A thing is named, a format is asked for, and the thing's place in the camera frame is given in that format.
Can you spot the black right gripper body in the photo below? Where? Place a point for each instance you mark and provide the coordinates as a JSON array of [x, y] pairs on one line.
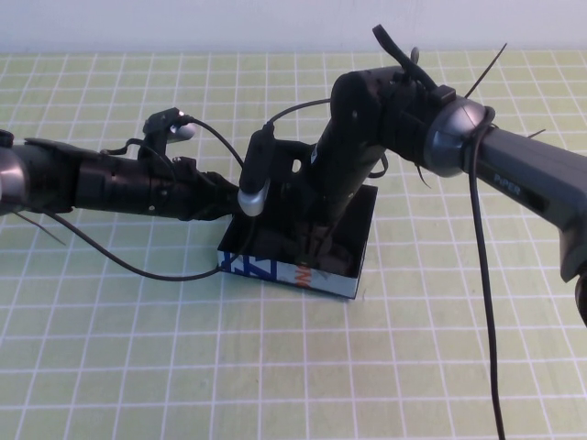
[[302, 197]]

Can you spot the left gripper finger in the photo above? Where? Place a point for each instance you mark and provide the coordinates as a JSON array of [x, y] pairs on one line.
[[224, 185], [218, 212]]

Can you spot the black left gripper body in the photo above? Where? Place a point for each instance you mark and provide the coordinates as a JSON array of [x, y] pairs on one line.
[[176, 190]]

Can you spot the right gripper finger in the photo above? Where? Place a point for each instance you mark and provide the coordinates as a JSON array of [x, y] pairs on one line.
[[328, 236], [308, 249]]

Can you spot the black glasses case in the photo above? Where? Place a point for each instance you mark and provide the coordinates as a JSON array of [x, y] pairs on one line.
[[330, 286]]

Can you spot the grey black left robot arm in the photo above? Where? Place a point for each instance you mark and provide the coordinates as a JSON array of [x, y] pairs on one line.
[[46, 174]]

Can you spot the green checked tablecloth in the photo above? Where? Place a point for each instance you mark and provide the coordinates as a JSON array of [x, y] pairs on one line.
[[183, 366]]

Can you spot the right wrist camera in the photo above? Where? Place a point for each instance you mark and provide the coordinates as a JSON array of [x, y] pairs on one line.
[[254, 174]]

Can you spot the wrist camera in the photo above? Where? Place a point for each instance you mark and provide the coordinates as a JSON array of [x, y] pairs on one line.
[[254, 174], [176, 130]]

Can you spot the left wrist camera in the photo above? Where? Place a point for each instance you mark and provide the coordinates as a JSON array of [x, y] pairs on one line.
[[176, 130]]

